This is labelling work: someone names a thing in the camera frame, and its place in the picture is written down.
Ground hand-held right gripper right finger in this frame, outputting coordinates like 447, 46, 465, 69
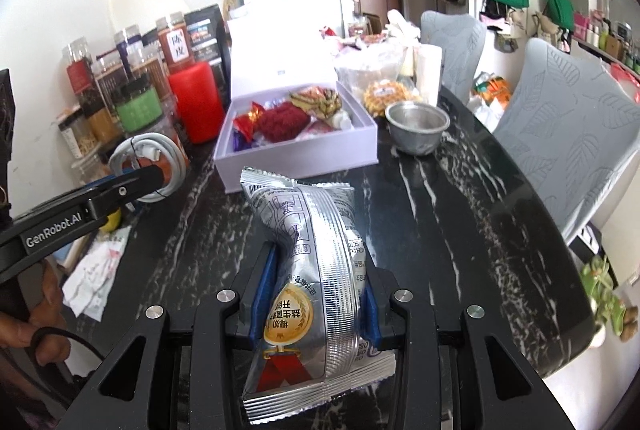
362, 267, 576, 430

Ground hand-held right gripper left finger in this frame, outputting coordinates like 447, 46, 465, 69
70, 242, 281, 430

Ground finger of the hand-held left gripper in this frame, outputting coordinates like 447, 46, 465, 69
82, 166, 166, 223
79, 174, 135, 197

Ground white cable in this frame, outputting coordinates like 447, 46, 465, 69
107, 132, 188, 203

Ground silver foil snack packet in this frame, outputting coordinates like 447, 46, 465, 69
239, 167, 398, 428

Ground purple brocade sachet with tassel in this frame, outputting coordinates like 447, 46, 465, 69
232, 130, 261, 151

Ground lavender gift box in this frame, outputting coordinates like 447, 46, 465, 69
214, 14, 379, 195

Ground red fuzzy scrunchie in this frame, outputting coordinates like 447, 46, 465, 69
257, 102, 311, 143

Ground red yellow snack packet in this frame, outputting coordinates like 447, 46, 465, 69
289, 86, 343, 118

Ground person's left hand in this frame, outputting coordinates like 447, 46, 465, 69
0, 255, 73, 363

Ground crumpled white paper wrapper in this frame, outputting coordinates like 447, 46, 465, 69
62, 227, 132, 323

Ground cluster of clear storage jars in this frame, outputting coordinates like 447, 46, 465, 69
55, 12, 193, 191

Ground red plastic canister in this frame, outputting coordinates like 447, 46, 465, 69
167, 61, 226, 145

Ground black standing food pouch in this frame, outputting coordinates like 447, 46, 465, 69
184, 4, 232, 75

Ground metal bowl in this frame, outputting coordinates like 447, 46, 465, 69
385, 102, 451, 155

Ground yellow noodle snack packet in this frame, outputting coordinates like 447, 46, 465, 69
362, 80, 418, 113

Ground green slippers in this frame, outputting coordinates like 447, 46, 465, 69
580, 255, 626, 341

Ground clear plastic bag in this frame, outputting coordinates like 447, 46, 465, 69
334, 44, 408, 98

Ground white paper roll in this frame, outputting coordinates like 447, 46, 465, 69
415, 44, 445, 106

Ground orange green printed bag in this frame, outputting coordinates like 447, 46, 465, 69
470, 72, 513, 118

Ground grey leaf-embossed chair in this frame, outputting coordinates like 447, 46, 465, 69
492, 38, 640, 245
420, 10, 487, 103

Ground pink plastic bag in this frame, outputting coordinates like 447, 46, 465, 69
610, 62, 640, 85

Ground row of cosmetic bottles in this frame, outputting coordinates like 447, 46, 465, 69
572, 10, 640, 75

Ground black cord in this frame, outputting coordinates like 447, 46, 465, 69
31, 327, 108, 361

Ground cream bottle with handle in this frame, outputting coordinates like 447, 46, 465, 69
385, 10, 421, 43

